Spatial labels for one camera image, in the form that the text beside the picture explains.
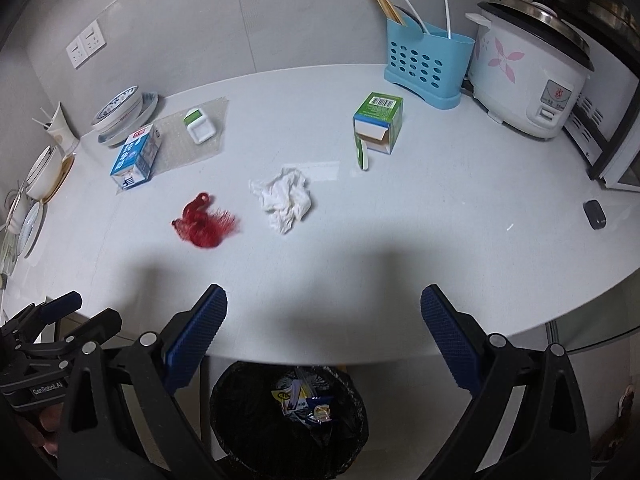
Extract blue striped plate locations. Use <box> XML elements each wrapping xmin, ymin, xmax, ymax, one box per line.
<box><xmin>17</xmin><ymin>200</ymin><xmax>46</xmax><ymax>258</ymax></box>

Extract dark blue wrapper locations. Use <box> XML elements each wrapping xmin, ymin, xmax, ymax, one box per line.
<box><xmin>302</xmin><ymin>394</ymin><xmax>337</xmax><ymax>427</ymax></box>

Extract white tissue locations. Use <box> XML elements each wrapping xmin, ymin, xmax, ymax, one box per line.
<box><xmin>249</xmin><ymin>167</ymin><xmax>313</xmax><ymax>235</ymax></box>

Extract small black object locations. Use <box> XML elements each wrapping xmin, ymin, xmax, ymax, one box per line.
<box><xmin>583</xmin><ymin>200</ymin><xmax>607</xmax><ymax>231</ymax></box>

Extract person's left hand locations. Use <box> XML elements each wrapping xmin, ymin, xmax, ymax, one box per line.
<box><xmin>22</xmin><ymin>404</ymin><xmax>62</xmax><ymax>457</ymax></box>

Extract white wall socket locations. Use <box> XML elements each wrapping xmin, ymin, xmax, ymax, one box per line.
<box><xmin>66</xmin><ymin>34</ymin><xmax>89</xmax><ymax>70</ymax></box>
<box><xmin>80</xmin><ymin>20</ymin><xmax>107</xmax><ymax>56</ymax></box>

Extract white bottle with green label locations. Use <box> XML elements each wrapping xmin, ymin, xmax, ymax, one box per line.
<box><xmin>184</xmin><ymin>107</ymin><xmax>218</xmax><ymax>146</ymax></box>

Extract person's shoe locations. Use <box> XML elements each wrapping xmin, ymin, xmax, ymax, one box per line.
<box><xmin>619</xmin><ymin>384</ymin><xmax>637</xmax><ymax>420</ymax></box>

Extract wooden coaster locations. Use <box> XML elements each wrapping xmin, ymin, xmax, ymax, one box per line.
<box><xmin>42</xmin><ymin>154</ymin><xmax>76</xmax><ymax>205</ymax></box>

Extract blue floral bowl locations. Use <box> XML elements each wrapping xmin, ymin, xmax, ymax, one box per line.
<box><xmin>90</xmin><ymin>86</ymin><xmax>142</xmax><ymax>128</ymax></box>

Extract stacked floral bowls on plate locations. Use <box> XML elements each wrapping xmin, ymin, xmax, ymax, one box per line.
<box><xmin>97</xmin><ymin>91</ymin><xmax>160</xmax><ymax>147</ymax></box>

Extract yellow snack bag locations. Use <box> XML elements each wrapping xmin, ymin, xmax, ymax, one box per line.
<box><xmin>271</xmin><ymin>377</ymin><xmax>311</xmax><ymax>416</ymax></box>

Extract green carton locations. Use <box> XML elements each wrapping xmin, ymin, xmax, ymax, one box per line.
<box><xmin>352</xmin><ymin>91</ymin><xmax>405</xmax><ymax>172</ymax></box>

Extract blue milk carton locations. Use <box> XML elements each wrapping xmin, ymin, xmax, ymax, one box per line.
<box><xmin>110</xmin><ymin>125</ymin><xmax>162</xmax><ymax>191</ymax></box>

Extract clear bubble wrap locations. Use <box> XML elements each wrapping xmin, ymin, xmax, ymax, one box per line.
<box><xmin>116</xmin><ymin>97</ymin><xmax>231</xmax><ymax>196</ymax></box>

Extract black trash bin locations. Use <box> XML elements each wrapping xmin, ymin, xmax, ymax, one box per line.
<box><xmin>209</xmin><ymin>360</ymin><xmax>370</xmax><ymax>478</ymax></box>

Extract small white dish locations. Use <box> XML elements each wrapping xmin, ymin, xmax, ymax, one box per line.
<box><xmin>5</xmin><ymin>187</ymin><xmax>31</xmax><ymax>233</ymax></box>

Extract white ceramic cup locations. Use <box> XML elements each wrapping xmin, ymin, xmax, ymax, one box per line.
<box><xmin>47</xmin><ymin>101</ymin><xmax>81</xmax><ymax>153</ymax></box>

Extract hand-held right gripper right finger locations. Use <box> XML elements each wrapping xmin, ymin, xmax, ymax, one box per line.
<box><xmin>420</xmin><ymin>284</ymin><xmax>593</xmax><ymax>480</ymax></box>

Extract white bowl with blue rim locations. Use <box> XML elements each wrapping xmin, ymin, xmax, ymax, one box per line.
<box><xmin>95</xmin><ymin>97</ymin><xmax>147</xmax><ymax>137</ymax></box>

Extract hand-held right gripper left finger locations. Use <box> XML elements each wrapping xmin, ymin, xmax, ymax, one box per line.
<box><xmin>56</xmin><ymin>284</ymin><xmax>230</xmax><ymax>480</ymax></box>

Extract blue utensil holder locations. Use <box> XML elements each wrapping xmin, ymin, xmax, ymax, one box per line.
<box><xmin>383</xmin><ymin>12</ymin><xmax>476</xmax><ymax>110</ymax></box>

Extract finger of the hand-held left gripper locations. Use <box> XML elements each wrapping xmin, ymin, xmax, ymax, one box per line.
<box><xmin>22</xmin><ymin>309</ymin><xmax>124</xmax><ymax>357</ymax></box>
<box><xmin>0</xmin><ymin>289</ymin><xmax>84</xmax><ymax>342</ymax></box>

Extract white toaster oven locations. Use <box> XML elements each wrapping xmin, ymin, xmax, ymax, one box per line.
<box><xmin>562</xmin><ymin>67</ymin><xmax>640</xmax><ymax>191</ymax></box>

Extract white rice cooker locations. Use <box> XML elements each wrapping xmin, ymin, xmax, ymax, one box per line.
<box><xmin>465</xmin><ymin>0</ymin><xmax>596</xmax><ymax>141</ymax></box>

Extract red mesh net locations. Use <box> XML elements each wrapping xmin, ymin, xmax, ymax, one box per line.
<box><xmin>171</xmin><ymin>191</ymin><xmax>243</xmax><ymax>250</ymax></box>

